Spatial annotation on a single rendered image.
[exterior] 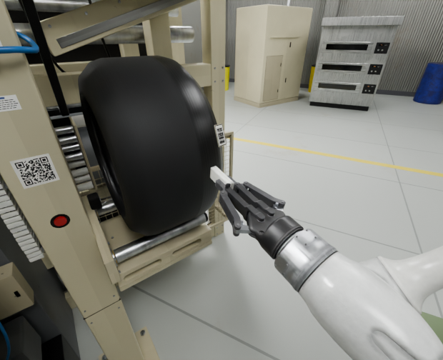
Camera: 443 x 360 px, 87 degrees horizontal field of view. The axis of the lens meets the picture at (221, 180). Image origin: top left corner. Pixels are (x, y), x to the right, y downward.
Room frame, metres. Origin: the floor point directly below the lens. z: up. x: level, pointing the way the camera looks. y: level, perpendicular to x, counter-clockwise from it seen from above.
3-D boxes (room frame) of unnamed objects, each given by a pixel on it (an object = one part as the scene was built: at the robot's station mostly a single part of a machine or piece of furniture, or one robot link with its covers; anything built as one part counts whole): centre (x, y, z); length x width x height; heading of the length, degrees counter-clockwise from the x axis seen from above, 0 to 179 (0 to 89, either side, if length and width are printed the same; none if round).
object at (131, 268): (0.60, 0.21, 0.84); 0.36 x 0.09 x 0.06; 126
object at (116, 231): (0.71, 0.29, 0.80); 0.37 x 0.36 x 0.02; 36
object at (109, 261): (0.61, 0.43, 0.90); 0.40 x 0.03 x 0.10; 36
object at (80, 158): (0.89, 0.69, 1.05); 0.20 x 0.15 x 0.30; 126
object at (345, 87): (5.93, -2.89, 0.89); 1.40 x 1.07 x 1.79; 67
